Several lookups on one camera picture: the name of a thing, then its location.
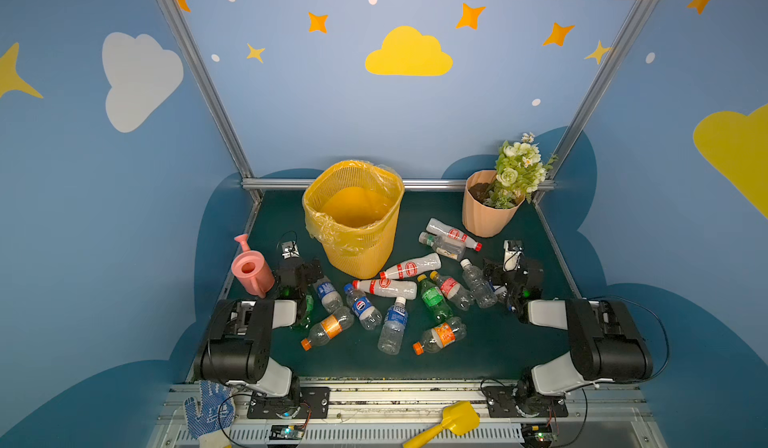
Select clear bottle blue cap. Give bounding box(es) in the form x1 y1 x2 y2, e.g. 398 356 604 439
493 285 513 311

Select clear bottle white cap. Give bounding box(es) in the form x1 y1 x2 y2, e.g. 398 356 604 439
460 259 497 308

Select water bottle blue label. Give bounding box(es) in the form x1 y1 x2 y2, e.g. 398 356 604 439
313 276 343 313
378 297 408 355

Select clear bottle orange label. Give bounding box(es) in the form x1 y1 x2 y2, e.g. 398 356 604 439
301 306 355 351
412 316 467 355

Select clear crushed bottle green cap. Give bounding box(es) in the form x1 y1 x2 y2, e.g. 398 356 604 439
418 231 466 261

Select pepsi bottle blue cap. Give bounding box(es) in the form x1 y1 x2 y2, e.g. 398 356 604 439
344 283 383 330

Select white bottle red cap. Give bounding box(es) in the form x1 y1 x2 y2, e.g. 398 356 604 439
426 218 482 252

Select white bottle red label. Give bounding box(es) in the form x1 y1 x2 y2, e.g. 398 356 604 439
380 253 442 280
352 279 418 300

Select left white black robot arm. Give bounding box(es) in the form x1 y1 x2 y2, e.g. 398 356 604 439
193 257 323 404

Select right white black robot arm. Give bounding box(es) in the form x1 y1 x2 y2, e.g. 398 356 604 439
482 254 654 402

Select yellow plastic bin liner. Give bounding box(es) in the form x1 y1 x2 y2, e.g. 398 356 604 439
302 160 405 256

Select yellow mesh waste bin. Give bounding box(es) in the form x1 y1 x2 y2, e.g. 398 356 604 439
302 160 405 279

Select green bottle left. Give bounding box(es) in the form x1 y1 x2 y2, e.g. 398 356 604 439
292 294 314 329

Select pink watering can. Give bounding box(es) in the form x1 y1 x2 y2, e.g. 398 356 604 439
231 233 275 299

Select ribbed terracotta flower pot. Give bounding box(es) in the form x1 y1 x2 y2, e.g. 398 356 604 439
462 170 524 238

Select clear bottle pink label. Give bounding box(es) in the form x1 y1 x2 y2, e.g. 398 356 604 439
429 271 474 311

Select green bottle yellow cap centre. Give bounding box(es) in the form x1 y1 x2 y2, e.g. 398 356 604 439
417 274 454 323

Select white green artificial flowers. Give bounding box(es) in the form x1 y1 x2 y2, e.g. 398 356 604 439
482 133 557 209

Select right green circuit board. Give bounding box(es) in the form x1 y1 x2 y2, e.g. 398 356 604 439
521 424 557 448

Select green circuit board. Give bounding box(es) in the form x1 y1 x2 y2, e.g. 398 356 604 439
269 425 305 441
521 424 557 448

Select yellow toy shovel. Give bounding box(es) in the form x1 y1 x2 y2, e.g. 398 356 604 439
403 401 480 448

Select left green circuit board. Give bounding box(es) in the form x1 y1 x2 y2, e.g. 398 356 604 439
269 425 305 441

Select blue dotted work glove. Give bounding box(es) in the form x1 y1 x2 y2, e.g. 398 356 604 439
184 380 235 448

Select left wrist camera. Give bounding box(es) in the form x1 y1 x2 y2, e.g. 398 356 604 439
279 240 301 259

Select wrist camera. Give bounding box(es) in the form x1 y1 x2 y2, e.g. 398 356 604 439
502 240 523 272
279 240 301 259

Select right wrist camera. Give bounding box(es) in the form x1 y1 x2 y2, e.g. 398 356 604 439
502 240 523 272

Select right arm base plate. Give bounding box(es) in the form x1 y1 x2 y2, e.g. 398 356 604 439
480 385 569 419

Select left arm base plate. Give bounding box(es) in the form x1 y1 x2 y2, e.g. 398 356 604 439
246 387 330 420

